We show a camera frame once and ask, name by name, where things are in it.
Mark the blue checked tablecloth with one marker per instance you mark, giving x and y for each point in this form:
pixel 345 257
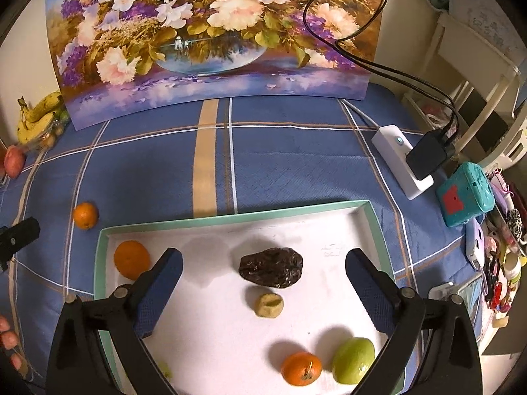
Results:
pixel 288 160

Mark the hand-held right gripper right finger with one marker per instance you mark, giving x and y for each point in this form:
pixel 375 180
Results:
pixel 368 292

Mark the light blue packet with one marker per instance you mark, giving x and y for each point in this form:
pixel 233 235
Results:
pixel 471 296

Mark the white power strip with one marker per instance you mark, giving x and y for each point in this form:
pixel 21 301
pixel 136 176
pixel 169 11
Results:
pixel 391 142

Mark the black charger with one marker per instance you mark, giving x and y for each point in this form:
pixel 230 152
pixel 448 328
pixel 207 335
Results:
pixel 428 152

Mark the white chair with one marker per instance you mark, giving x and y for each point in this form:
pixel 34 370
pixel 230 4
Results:
pixel 473 41

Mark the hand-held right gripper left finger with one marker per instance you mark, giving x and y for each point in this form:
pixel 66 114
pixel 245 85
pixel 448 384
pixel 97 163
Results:
pixel 158 292

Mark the lilac small case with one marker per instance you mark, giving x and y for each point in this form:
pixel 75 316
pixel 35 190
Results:
pixel 475 247

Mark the person's left hand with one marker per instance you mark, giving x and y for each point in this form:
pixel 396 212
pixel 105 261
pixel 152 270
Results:
pixel 7 339

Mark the pile of small trinkets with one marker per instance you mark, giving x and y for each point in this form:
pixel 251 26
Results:
pixel 504 238

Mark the large dark red date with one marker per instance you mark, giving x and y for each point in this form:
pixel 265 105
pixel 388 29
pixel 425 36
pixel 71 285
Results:
pixel 270 272

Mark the bunch of yellow bananas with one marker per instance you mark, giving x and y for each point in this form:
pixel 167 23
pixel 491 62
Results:
pixel 31 129

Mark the small yellowish fruit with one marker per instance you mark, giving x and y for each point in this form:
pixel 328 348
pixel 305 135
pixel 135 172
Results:
pixel 268 304

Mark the clear plastic fruit container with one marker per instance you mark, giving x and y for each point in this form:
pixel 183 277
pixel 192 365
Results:
pixel 51 133

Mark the large red apple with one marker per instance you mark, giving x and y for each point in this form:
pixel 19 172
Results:
pixel 14 161

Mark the small orange with stem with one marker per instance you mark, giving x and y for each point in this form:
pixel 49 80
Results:
pixel 301 368

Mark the spotted yellow banana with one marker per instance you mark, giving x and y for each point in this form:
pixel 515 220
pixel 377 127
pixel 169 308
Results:
pixel 45 105

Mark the teal toy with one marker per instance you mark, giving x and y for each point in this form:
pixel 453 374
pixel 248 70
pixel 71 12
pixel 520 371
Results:
pixel 465 193

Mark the flower painting canvas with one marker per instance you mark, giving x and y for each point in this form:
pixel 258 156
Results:
pixel 206 28

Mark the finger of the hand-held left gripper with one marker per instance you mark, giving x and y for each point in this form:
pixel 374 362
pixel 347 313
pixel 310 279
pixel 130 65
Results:
pixel 18 234

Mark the white tray with teal rim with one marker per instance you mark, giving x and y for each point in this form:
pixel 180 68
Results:
pixel 230 337

